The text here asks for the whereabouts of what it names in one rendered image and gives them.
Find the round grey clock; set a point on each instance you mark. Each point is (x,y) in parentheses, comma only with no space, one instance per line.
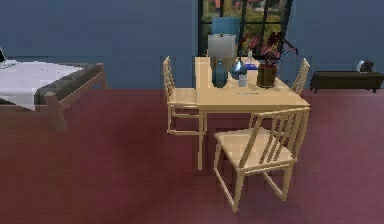
(366,66)

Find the black framed window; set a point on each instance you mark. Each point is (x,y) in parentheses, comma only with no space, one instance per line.
(256,20)

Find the blue glass vase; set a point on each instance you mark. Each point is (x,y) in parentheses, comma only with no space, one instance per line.
(238,69)

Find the small pale bottle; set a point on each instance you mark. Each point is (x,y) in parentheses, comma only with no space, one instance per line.
(250,55)

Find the wooden bed with white sheet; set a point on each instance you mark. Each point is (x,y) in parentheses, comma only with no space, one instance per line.
(36,83)

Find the thin dark pen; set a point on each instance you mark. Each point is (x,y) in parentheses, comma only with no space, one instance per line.
(248,93)

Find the small white cup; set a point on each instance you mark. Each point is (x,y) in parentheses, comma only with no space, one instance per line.
(243,80)

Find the dark low bench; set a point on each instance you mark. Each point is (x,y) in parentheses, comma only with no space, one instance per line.
(346,80)

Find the blue book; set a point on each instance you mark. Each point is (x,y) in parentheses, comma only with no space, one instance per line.
(250,66)

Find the red plant in brown pot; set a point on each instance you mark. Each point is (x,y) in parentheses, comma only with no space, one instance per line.
(268,63)

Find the pale wooden table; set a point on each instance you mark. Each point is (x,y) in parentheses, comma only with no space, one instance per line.
(246,98)

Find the blue lamp with white shade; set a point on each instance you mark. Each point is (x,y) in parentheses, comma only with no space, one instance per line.
(220,53)

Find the pale wooden chair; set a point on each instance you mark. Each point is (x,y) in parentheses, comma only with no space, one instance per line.
(181,96)
(300,78)
(256,150)

